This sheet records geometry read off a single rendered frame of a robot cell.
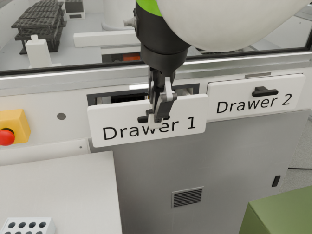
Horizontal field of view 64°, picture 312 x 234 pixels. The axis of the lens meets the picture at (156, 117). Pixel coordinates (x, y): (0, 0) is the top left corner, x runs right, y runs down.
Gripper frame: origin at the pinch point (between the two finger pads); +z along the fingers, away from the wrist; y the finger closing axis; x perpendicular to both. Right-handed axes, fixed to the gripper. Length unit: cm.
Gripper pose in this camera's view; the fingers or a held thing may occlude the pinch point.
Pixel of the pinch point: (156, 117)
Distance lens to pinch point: 54.0
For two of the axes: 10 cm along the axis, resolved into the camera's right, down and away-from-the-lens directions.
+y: 2.0, 7.9, -5.8
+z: -0.7, 6.0, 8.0
